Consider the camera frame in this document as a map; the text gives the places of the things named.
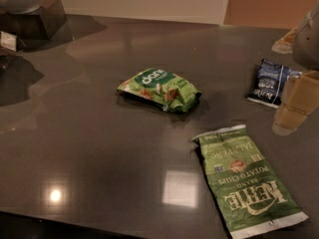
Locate small white label card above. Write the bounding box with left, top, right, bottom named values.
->
left=0, top=31, right=17, bottom=52

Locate blue Kettle chip bag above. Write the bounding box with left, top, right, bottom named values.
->
left=247, top=59, right=301, bottom=109

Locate dark wooden block stand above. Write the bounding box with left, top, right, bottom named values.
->
left=0, top=0, right=67, bottom=40

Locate green rice chip bag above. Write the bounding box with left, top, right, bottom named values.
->
left=117, top=68, right=201, bottom=113

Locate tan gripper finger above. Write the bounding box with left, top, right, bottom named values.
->
left=272, top=71, right=319, bottom=136
left=271, top=28, right=297, bottom=54

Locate green Kettle jalapeno chip bag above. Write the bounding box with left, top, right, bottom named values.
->
left=192, top=124, right=308, bottom=239

